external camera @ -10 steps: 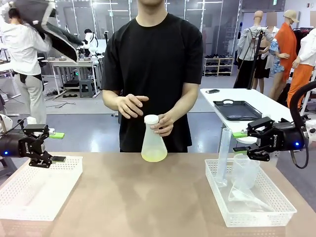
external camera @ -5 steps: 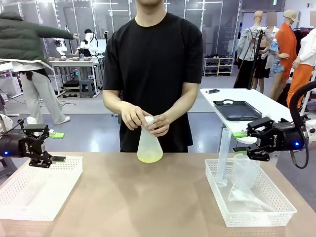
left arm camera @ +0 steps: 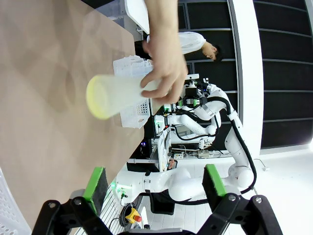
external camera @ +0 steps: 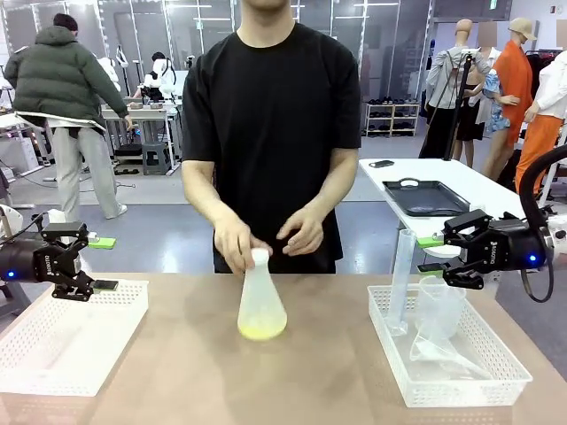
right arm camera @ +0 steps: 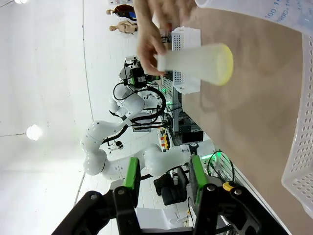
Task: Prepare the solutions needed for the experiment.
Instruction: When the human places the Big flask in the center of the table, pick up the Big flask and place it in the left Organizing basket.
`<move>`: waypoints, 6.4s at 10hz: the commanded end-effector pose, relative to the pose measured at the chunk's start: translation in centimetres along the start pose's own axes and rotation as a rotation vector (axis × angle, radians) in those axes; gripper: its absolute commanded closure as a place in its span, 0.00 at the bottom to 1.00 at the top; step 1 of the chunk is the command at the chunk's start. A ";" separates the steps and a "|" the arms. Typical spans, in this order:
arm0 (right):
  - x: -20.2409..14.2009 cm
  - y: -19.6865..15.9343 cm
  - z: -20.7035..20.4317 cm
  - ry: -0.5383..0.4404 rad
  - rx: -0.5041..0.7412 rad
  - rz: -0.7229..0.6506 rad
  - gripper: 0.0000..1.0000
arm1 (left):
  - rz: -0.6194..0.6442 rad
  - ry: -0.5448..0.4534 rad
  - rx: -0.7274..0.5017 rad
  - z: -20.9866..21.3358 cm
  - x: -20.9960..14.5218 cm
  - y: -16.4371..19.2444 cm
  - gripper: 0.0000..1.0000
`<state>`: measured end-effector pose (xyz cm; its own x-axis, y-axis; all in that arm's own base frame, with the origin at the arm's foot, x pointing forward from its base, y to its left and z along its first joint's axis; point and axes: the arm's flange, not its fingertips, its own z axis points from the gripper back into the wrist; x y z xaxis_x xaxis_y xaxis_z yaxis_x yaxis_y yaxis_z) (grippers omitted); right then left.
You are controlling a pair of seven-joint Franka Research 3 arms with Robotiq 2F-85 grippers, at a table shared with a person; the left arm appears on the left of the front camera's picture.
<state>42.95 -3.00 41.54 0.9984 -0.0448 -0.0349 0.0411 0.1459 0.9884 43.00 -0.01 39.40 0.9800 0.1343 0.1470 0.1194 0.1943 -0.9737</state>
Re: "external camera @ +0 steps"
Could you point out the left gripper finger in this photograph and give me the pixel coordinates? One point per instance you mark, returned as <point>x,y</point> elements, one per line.
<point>77,288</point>
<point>66,230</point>

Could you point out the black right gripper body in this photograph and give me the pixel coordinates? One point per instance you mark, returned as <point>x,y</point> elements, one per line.
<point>514,248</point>

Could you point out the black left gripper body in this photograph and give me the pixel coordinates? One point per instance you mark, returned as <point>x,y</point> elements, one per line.
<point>26,261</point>

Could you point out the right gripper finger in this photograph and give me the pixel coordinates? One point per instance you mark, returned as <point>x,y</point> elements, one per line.
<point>465,223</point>
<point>465,274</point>

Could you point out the clear plastic measuring cup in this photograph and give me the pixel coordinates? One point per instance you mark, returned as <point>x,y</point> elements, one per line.
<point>443,305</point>

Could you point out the clear plastic graduated cylinder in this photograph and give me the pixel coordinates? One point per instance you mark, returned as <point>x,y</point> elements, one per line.
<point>405,265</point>

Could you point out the translucent plastic funnel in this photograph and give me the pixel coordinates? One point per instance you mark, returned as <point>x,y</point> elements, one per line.
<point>427,345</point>

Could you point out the translucent plastic Erlenmeyer flask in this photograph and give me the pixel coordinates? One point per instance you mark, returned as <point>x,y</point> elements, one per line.
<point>261,310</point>

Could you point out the person's right forearm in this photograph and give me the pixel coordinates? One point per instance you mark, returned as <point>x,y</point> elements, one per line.
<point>204,190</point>

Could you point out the person's left forearm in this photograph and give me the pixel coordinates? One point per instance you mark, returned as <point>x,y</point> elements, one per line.
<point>330,186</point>

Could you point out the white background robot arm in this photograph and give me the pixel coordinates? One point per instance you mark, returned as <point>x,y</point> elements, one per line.
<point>110,71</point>
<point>166,77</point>

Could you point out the person's left hand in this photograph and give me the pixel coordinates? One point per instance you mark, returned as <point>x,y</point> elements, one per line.
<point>308,232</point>

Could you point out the person's right hand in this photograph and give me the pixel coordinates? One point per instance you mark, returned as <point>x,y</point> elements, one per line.
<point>235,248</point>

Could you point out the black plastic tray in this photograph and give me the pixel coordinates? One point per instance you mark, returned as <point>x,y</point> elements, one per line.
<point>429,195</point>

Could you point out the white perforated plastic basket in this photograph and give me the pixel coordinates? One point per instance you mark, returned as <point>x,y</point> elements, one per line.
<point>66,354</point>
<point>465,391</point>

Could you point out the white metal rack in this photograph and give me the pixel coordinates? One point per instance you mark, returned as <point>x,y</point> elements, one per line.
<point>553,181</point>

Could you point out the small black flat device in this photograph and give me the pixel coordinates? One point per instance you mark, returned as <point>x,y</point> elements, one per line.
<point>381,164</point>

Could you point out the mannequin in orange trousers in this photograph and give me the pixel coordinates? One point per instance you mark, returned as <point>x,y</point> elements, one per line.
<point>538,141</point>

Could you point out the grey plastic step stool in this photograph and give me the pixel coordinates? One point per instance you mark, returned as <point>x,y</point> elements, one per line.
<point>156,157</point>

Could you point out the white shoe rack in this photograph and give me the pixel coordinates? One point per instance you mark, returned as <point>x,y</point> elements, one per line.
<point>392,119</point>

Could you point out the black tripod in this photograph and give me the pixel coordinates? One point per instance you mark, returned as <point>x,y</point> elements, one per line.
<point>460,88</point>

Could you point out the mannequin in blue floral dress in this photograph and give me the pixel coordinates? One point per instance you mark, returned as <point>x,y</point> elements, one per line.
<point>494,88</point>

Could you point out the wood top work table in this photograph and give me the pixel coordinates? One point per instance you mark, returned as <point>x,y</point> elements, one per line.
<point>150,110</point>

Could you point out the mannequin in grey shirt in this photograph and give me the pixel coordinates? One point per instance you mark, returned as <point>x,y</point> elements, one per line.
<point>445,75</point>

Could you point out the mannequin in orange robe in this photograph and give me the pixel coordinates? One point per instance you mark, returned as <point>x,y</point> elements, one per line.
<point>516,79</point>

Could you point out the person in green puffer jacket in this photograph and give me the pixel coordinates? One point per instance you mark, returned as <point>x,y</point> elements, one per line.
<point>57,75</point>

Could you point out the rack of dark clothes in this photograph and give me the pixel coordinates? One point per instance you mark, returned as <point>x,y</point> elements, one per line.
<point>538,66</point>

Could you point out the seated person with black hair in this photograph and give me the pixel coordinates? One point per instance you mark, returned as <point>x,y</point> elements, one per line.
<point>158,56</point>

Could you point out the person in black t-shirt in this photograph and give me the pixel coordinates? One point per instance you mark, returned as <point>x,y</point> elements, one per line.
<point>270,133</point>

